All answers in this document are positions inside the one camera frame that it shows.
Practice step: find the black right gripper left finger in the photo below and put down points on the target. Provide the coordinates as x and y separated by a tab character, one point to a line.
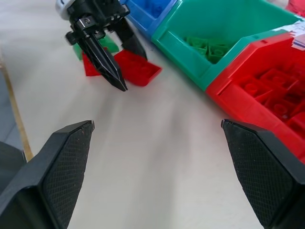
54	181

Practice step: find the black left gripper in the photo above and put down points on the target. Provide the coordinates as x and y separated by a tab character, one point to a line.
95	14

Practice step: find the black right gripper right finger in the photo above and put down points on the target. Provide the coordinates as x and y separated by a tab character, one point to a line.
264	176

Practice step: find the green building block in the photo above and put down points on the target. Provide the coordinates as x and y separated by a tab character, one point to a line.
218	52
109	44
196	44

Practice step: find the large red building block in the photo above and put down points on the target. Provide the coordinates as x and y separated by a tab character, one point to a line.
140	69

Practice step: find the blue plastic bin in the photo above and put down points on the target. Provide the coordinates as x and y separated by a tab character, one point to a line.
143	20

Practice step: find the green plastic bin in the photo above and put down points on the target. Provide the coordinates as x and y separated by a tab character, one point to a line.
181	57

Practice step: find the red plastic bin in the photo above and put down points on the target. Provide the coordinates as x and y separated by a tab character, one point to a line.
240	107

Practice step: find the white paper label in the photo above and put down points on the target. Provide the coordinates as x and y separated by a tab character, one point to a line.
297	33

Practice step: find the red plastic object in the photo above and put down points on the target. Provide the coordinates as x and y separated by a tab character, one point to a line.
296	6

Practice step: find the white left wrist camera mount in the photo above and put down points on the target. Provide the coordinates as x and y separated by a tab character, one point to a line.
62	8

